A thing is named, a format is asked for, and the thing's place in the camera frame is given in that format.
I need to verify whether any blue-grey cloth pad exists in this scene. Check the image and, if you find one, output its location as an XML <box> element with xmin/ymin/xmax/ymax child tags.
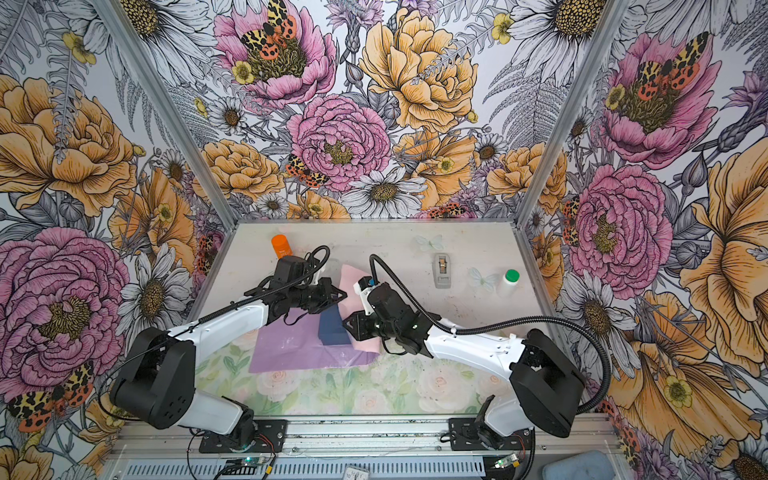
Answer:
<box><xmin>541</xmin><ymin>450</ymin><xmax>619</xmax><ymax>480</ymax></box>

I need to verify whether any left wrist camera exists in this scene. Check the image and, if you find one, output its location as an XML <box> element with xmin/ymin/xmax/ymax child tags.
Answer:
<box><xmin>273</xmin><ymin>255</ymin><xmax>309</xmax><ymax>285</ymax></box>

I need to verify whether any purple wrapping paper sheet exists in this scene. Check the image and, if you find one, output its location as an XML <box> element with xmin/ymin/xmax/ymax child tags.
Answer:
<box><xmin>249</xmin><ymin>264</ymin><xmax>381</xmax><ymax>374</ymax></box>

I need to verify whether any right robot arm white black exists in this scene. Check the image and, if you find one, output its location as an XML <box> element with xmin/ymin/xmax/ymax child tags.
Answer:
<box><xmin>343</xmin><ymin>277</ymin><xmax>586</xmax><ymax>450</ymax></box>

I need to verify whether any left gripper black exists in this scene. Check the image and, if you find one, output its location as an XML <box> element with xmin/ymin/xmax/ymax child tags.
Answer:
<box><xmin>289</xmin><ymin>277</ymin><xmax>347</xmax><ymax>314</ymax></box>

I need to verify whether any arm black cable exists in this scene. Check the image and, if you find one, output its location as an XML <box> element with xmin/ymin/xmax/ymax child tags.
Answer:
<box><xmin>95</xmin><ymin>244</ymin><xmax>332</xmax><ymax>421</ymax></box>
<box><xmin>368</xmin><ymin>253</ymin><xmax>612</xmax><ymax>480</ymax></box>

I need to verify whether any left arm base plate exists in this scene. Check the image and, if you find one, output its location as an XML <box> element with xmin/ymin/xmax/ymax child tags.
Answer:
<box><xmin>198</xmin><ymin>419</ymin><xmax>288</xmax><ymax>454</ymax></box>

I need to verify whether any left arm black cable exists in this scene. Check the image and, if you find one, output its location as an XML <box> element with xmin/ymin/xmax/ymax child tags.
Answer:
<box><xmin>95</xmin><ymin>244</ymin><xmax>332</xmax><ymax>421</ymax></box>

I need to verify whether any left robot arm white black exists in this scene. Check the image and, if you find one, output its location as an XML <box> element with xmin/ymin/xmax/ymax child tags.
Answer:
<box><xmin>109</xmin><ymin>267</ymin><xmax>347</xmax><ymax>451</ymax></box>

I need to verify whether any white bottle green cap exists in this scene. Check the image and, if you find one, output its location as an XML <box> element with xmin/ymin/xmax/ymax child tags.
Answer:
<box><xmin>496</xmin><ymin>269</ymin><xmax>521</xmax><ymax>297</ymax></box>

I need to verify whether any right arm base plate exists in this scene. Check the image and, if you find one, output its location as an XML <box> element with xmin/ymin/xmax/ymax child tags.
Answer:
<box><xmin>440</xmin><ymin>417</ymin><xmax>532</xmax><ymax>452</ymax></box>

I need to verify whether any grey tape dispenser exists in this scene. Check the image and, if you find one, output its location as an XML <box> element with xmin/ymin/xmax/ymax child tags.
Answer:
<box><xmin>432</xmin><ymin>253</ymin><xmax>451</xmax><ymax>289</ymax></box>

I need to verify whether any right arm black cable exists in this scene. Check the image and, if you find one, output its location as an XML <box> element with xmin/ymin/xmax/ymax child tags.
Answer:
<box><xmin>368</xmin><ymin>253</ymin><xmax>612</xmax><ymax>480</ymax></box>

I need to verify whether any orange tube bottle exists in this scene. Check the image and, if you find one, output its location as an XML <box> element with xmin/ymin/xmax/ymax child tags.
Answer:
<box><xmin>271</xmin><ymin>234</ymin><xmax>293</xmax><ymax>259</ymax></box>

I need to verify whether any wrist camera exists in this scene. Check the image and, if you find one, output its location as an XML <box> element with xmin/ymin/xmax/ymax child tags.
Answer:
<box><xmin>273</xmin><ymin>255</ymin><xmax>309</xmax><ymax>285</ymax></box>
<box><xmin>353</xmin><ymin>276</ymin><xmax>377</xmax><ymax>316</ymax></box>

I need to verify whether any white slotted cable duct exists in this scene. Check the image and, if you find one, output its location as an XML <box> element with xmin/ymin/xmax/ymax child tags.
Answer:
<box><xmin>107</xmin><ymin>456</ymin><xmax>486</xmax><ymax>479</ymax></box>

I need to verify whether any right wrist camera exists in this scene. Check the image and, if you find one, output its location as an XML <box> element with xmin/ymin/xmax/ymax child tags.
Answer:
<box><xmin>353</xmin><ymin>276</ymin><xmax>377</xmax><ymax>316</ymax></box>

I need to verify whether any dark blue gift box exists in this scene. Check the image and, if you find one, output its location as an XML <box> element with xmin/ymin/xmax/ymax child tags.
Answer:
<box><xmin>318</xmin><ymin>305</ymin><xmax>351</xmax><ymax>346</ymax></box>

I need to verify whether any aluminium front rail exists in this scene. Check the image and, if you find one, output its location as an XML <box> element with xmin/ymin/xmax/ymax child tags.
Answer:
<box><xmin>107</xmin><ymin>414</ymin><xmax>620</xmax><ymax>460</ymax></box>

